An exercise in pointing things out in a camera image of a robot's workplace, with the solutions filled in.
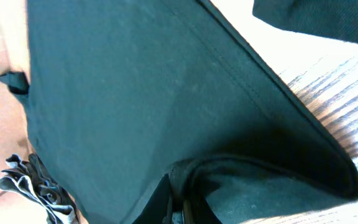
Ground dark garment under pile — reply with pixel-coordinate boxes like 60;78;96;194
252;0;358;44

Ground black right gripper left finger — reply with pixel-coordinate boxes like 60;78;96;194
133;174;173;224

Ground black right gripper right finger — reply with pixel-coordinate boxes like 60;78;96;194
183;194;222;224

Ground folded grey shorts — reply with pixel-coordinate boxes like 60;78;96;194
0;154;79;224

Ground black t-shirt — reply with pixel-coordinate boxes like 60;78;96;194
0;0;358;223

